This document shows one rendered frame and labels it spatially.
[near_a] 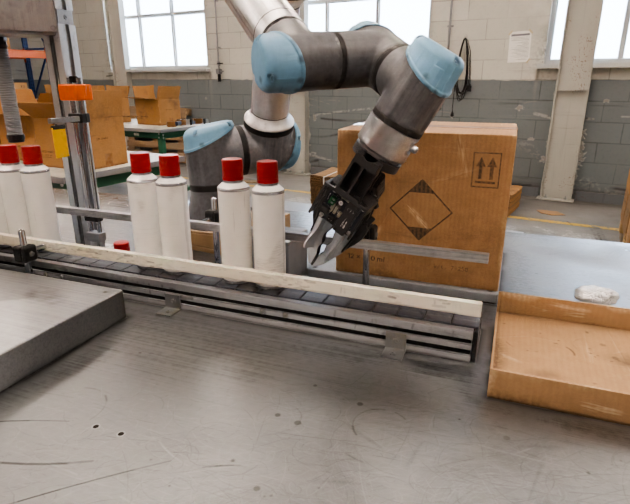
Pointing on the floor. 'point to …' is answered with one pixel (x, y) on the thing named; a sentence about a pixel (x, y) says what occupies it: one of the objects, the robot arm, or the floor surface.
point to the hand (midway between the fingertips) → (317, 256)
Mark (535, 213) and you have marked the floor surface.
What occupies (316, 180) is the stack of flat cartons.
